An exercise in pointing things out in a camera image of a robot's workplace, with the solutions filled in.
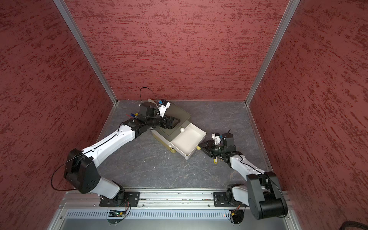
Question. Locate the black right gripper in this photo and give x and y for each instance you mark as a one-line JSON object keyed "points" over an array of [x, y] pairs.
{"points": [[210, 144]]}

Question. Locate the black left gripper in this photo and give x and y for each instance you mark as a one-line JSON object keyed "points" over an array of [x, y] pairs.
{"points": [[170, 126]]}

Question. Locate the olive top drawer white knob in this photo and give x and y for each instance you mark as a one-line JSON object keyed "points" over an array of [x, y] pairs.
{"points": [[182, 130]]}

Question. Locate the olive three-drawer desk organizer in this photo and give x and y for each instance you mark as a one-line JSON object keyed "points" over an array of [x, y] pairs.
{"points": [[172, 111]]}

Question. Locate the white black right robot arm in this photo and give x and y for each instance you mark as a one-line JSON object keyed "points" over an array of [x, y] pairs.
{"points": [[262, 192]]}

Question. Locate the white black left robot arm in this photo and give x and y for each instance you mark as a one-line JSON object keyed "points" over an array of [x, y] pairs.
{"points": [[81, 165]]}

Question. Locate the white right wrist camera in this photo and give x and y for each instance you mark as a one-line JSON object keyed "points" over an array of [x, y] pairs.
{"points": [[217, 138]]}

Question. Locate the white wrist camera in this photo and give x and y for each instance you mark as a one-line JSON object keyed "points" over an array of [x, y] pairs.
{"points": [[163, 105], [217, 138]]}

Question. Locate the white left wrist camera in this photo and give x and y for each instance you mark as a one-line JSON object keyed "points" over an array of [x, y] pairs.
{"points": [[163, 105]]}

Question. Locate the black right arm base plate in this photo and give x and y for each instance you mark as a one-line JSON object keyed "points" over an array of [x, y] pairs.
{"points": [[222, 200]]}

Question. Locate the aluminium front rail frame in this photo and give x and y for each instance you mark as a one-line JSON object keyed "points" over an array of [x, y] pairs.
{"points": [[162, 209]]}

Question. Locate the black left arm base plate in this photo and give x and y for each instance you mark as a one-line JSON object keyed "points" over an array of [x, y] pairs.
{"points": [[122, 199]]}

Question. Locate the left aluminium corner post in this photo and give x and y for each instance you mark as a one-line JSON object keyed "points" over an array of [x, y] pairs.
{"points": [[68, 18]]}

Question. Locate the aluminium corner post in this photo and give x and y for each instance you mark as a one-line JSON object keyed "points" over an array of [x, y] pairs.
{"points": [[284, 22], [68, 18]]}

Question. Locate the right aluminium corner post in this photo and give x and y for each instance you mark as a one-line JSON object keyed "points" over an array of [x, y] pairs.
{"points": [[284, 22]]}

